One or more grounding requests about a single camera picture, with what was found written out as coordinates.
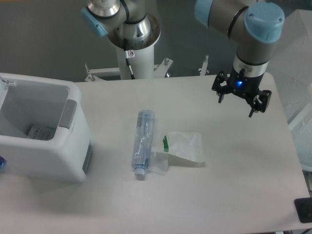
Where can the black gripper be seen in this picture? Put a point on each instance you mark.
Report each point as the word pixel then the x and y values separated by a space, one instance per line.
pixel 243 87

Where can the white paper plastic wrapper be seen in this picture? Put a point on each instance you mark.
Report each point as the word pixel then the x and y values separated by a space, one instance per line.
pixel 182 149

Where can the crushed clear plastic bottle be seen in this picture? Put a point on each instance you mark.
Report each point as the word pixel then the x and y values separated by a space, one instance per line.
pixel 143 143

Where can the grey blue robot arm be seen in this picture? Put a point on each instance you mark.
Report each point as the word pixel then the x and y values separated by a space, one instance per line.
pixel 134 32

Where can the white trash can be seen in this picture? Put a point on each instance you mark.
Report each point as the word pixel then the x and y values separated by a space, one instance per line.
pixel 28 100

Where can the metal table clamp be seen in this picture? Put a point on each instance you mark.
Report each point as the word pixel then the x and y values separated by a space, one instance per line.
pixel 203 71

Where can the plastic covered white equipment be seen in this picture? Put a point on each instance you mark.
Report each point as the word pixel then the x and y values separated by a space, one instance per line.
pixel 291 68

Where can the black device table corner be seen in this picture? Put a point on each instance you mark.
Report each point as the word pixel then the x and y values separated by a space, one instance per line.
pixel 304 209

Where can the white packet inside bin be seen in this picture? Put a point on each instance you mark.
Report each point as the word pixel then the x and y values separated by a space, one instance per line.
pixel 39 132

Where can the blue object left edge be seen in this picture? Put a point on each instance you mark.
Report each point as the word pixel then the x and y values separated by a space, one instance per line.
pixel 2 163

